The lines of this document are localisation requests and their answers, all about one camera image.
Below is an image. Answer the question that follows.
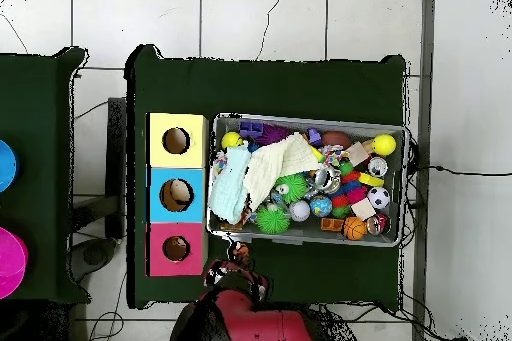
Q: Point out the cream muslin cloth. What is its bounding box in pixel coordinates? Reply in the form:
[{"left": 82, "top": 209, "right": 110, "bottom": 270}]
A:
[{"left": 242, "top": 132, "right": 324, "bottom": 212}]

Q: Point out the mint green muslin cloth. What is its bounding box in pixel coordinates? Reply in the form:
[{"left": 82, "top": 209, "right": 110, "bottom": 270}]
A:
[{"left": 207, "top": 145, "right": 252, "bottom": 225}]

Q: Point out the orange striped tiger plush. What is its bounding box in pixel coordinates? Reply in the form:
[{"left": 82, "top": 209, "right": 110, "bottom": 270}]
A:
[{"left": 227, "top": 240, "right": 251, "bottom": 266}]

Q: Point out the wooden box with three holes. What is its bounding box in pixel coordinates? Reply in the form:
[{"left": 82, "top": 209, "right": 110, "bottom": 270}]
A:
[{"left": 145, "top": 111, "right": 211, "bottom": 278}]

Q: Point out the purple plastic building block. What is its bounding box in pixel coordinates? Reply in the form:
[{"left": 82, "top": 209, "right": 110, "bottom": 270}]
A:
[{"left": 238, "top": 119, "right": 264, "bottom": 139}]

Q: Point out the small green spiky ball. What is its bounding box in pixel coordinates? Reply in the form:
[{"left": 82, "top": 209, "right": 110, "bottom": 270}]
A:
[{"left": 255, "top": 205, "right": 291, "bottom": 235}]

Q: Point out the white baseball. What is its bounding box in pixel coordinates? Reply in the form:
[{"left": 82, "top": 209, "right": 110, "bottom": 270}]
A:
[{"left": 288, "top": 199, "right": 311, "bottom": 223}]

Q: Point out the blue globe ball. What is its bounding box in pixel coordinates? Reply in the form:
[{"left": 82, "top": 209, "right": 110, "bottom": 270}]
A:
[{"left": 308, "top": 195, "right": 333, "bottom": 218}]

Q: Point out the dark green tablecloth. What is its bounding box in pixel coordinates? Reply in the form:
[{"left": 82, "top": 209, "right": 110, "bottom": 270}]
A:
[
  {"left": 125, "top": 44, "right": 407, "bottom": 309},
  {"left": 0, "top": 46, "right": 91, "bottom": 304}
]

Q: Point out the orange basketball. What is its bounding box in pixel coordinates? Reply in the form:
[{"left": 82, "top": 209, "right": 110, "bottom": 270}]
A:
[{"left": 342, "top": 216, "right": 368, "bottom": 241}]

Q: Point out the black and white soccer ball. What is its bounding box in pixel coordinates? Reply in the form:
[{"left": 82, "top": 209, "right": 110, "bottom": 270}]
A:
[{"left": 366, "top": 186, "right": 391, "bottom": 210}]

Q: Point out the yellow ball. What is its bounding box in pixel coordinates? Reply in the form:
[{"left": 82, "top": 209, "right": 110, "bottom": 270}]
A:
[{"left": 371, "top": 133, "right": 398, "bottom": 157}]

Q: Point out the blue round disc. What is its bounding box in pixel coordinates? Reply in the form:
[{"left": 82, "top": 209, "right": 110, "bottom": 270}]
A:
[{"left": 0, "top": 139, "right": 20, "bottom": 193}]

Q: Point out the magenta round disc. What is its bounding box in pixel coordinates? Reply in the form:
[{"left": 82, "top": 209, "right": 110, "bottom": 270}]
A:
[{"left": 0, "top": 226, "right": 29, "bottom": 300}]

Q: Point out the silver wire mesh bin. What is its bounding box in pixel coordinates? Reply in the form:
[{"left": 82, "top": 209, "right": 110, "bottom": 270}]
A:
[{"left": 205, "top": 112, "right": 411, "bottom": 248}]

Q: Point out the black cable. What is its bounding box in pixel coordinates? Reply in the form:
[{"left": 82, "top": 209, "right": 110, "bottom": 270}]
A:
[{"left": 415, "top": 163, "right": 512, "bottom": 177}]

